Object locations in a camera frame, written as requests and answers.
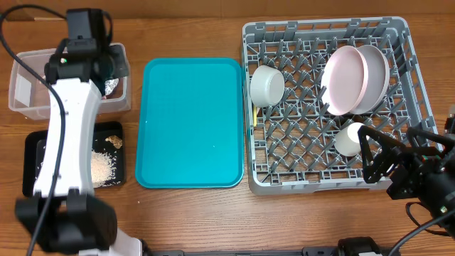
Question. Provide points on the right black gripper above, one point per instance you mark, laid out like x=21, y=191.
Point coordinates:
x=382, y=159

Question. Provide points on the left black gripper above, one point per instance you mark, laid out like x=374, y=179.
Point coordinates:
x=117, y=52

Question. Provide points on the foil wrapper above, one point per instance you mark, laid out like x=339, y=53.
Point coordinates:
x=110, y=87

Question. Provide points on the white plastic cup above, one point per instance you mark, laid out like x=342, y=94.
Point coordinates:
x=347, y=140

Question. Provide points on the brown food scrap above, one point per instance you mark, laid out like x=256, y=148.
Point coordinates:
x=115, y=141

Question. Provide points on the grey plate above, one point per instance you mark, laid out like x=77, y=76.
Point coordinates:
x=378, y=78

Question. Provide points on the white pink-rimmed plate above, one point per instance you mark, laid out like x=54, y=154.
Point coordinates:
x=344, y=80

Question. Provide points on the grey bowl with rice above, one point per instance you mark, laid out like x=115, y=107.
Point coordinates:
x=267, y=86

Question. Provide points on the yellow plastic spoon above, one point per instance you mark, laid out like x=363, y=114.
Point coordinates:
x=255, y=111

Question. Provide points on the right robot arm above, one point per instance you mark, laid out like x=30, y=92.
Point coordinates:
x=437, y=208

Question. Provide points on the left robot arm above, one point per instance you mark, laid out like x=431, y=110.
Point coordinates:
x=63, y=214

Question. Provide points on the grey dishwasher rack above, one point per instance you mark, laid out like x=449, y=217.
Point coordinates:
x=291, y=150

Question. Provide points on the black tray bin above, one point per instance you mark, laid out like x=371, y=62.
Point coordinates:
x=35, y=146

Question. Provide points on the clear plastic bin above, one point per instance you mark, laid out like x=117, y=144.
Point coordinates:
x=30, y=97

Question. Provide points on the teal serving tray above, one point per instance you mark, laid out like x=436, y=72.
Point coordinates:
x=191, y=124

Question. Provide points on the pile of white rice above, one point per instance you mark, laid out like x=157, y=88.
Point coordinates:
x=106, y=169

